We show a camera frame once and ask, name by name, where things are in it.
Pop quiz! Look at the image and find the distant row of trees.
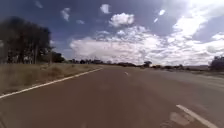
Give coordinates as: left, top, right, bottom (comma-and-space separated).
64, 58, 185, 70

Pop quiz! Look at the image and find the reddish-brown asphalt road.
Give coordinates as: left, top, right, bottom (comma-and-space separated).
0, 65, 224, 128

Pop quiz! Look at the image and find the white road edge line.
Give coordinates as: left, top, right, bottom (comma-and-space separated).
0, 67, 104, 100

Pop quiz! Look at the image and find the dry grass verge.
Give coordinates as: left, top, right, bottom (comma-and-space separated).
0, 62, 101, 96

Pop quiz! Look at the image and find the group of dark trees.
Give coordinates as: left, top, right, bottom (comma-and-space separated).
0, 15, 66, 65

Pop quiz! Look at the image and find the grass strip beyond road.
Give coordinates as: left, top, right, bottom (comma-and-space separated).
151, 67, 224, 79

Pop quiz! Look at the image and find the white dashed centre line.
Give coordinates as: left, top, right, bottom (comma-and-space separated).
123, 71, 219, 128

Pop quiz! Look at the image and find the dark tree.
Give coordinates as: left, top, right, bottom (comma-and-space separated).
209, 55, 224, 72

